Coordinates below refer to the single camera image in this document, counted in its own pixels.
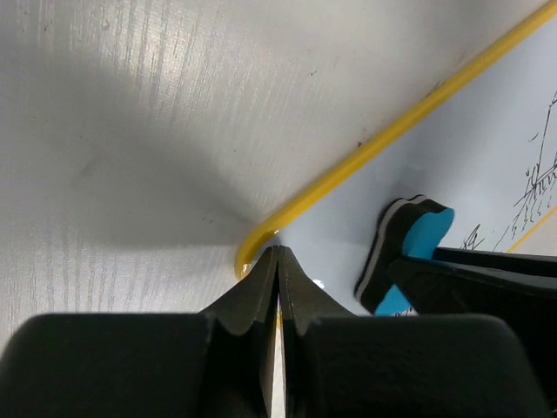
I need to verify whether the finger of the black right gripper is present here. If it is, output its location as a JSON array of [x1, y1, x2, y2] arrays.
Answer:
[[386, 256, 556, 392], [433, 247, 557, 277]]

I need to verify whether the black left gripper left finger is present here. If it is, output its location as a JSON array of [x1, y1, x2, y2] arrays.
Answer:
[[1, 247, 279, 417]]

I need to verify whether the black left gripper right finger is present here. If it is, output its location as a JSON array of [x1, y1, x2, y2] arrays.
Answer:
[[277, 247, 556, 417]]

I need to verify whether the blue bone-shaped eraser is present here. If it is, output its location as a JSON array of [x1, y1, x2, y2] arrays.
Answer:
[[354, 195, 454, 316]]

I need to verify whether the yellow-framed small whiteboard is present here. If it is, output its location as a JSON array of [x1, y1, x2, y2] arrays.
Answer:
[[235, 1, 556, 314]]

